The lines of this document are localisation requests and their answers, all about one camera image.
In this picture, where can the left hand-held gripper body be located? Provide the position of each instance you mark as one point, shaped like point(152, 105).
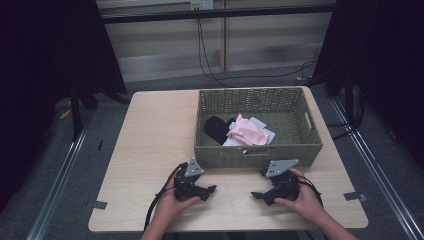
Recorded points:
point(186, 188)

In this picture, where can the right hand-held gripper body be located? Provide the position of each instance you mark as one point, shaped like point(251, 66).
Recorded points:
point(283, 183)

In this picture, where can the person's left hand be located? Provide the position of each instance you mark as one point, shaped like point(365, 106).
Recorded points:
point(173, 205)

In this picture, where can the person's right hand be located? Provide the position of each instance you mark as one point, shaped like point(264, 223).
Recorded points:
point(305, 201)

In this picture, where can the pink cloth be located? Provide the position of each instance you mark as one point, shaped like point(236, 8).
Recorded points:
point(270, 135)
point(248, 132)

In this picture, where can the green woven basket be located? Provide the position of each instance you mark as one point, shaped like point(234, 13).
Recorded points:
point(290, 126)

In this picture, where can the black sock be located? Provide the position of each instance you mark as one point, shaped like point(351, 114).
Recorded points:
point(216, 128)

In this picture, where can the grey tape strip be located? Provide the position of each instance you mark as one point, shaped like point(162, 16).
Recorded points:
point(355, 196)
point(99, 205)

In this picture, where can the black metal stand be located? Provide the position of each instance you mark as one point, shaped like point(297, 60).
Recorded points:
point(349, 100)
point(76, 110)

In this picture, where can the yellow scrap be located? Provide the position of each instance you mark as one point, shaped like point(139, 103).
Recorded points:
point(65, 114)

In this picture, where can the black curtain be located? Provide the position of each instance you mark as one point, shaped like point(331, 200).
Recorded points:
point(50, 50)
point(383, 50)

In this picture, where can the black horizontal bar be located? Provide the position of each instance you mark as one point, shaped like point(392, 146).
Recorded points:
point(216, 13)

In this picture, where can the metal floor rail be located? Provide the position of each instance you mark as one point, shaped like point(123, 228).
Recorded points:
point(383, 180)
point(56, 186)

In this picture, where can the white wall outlet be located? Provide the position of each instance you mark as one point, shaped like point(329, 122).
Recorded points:
point(201, 4)

